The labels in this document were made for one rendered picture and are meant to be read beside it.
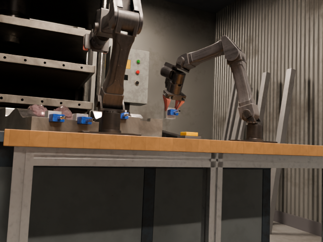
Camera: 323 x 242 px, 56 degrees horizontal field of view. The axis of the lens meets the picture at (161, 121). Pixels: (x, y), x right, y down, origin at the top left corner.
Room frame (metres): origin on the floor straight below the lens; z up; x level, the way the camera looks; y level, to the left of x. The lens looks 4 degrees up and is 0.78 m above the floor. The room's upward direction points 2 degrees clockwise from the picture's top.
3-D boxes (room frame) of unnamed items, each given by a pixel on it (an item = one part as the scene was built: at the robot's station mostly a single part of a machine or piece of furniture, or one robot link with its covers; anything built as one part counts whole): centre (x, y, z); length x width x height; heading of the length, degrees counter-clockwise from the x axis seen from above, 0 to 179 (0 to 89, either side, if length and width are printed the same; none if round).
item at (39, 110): (1.33, 0.50, 0.90); 0.26 x 0.18 x 0.08; 40
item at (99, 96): (1.01, 0.17, 0.90); 0.09 x 0.06 x 0.06; 114
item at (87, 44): (1.25, 0.28, 1.20); 0.10 x 0.07 x 0.07; 114
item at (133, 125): (1.54, 0.21, 0.87); 0.50 x 0.26 x 0.14; 22
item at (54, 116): (1.09, 0.37, 0.86); 0.13 x 0.05 x 0.05; 40
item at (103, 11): (1.16, 0.24, 1.24); 0.12 x 0.09 x 0.12; 24
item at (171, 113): (1.50, -0.06, 0.94); 0.13 x 0.05 x 0.05; 23
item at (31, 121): (1.33, 0.51, 0.86); 0.50 x 0.26 x 0.11; 40
